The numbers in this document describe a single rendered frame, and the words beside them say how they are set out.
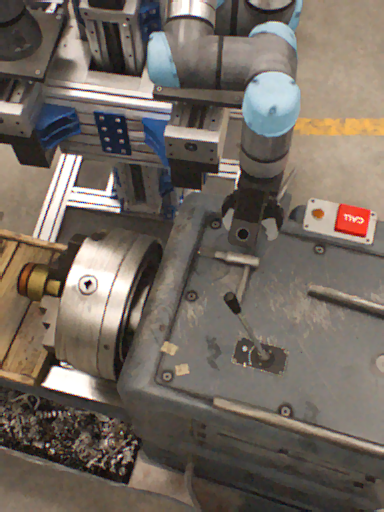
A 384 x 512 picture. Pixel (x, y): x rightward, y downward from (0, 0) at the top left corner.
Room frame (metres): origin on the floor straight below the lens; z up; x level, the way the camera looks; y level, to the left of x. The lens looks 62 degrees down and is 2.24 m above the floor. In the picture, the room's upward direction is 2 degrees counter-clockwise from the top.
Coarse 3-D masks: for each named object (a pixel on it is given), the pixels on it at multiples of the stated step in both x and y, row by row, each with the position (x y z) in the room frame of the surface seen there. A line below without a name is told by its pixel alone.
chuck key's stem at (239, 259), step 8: (200, 248) 0.52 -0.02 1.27; (208, 248) 0.52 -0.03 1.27; (208, 256) 0.50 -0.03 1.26; (216, 256) 0.50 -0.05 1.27; (224, 256) 0.50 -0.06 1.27; (232, 256) 0.50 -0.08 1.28; (240, 256) 0.49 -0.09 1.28; (248, 256) 0.49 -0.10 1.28; (240, 264) 0.48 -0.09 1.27; (256, 264) 0.48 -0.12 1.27
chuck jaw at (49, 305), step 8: (48, 296) 0.50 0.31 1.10; (40, 304) 0.48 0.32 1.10; (48, 304) 0.48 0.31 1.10; (56, 304) 0.48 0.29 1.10; (48, 312) 0.47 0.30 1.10; (56, 312) 0.47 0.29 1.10; (48, 320) 0.45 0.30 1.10; (48, 328) 0.43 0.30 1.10; (48, 336) 0.41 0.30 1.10; (48, 344) 0.40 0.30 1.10; (64, 360) 0.37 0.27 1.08
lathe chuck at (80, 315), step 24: (120, 240) 0.57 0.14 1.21; (72, 264) 0.51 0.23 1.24; (96, 264) 0.51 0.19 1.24; (120, 264) 0.51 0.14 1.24; (72, 288) 0.46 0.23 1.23; (96, 288) 0.46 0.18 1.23; (72, 312) 0.42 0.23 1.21; (96, 312) 0.42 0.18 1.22; (72, 336) 0.38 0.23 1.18; (96, 336) 0.38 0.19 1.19; (72, 360) 0.36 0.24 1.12; (96, 360) 0.35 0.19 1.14
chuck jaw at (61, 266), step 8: (96, 232) 0.60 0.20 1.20; (72, 240) 0.58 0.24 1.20; (80, 240) 0.58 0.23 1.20; (96, 240) 0.57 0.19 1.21; (72, 248) 0.57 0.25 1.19; (64, 256) 0.56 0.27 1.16; (72, 256) 0.56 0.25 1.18; (56, 264) 0.56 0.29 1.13; (64, 264) 0.55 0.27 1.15; (48, 272) 0.55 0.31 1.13; (56, 272) 0.54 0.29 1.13; (64, 272) 0.54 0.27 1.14; (64, 280) 0.53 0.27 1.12
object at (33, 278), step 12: (24, 264) 0.58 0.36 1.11; (36, 264) 0.58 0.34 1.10; (48, 264) 0.58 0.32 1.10; (24, 276) 0.54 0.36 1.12; (36, 276) 0.54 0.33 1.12; (24, 288) 0.52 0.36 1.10; (36, 288) 0.52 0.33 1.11; (48, 288) 0.52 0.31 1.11; (60, 288) 0.54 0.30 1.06; (36, 300) 0.50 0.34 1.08
